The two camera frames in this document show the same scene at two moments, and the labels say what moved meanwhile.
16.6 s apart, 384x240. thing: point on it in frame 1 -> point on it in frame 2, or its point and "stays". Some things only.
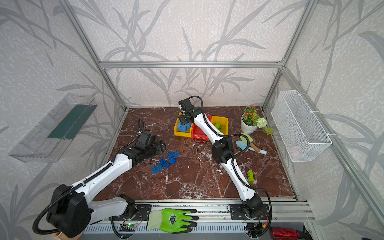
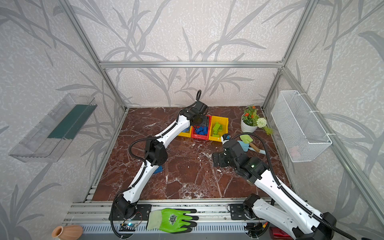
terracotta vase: (60, 236) stays
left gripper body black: (159, 147) -> (202, 123)
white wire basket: (302, 134) stays
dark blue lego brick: (164, 163) -> (202, 130)
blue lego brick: (156, 169) stays
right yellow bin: (223, 121) stays
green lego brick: (218, 126) stays
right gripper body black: (184, 119) -> (218, 159)
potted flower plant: (250, 120) stays
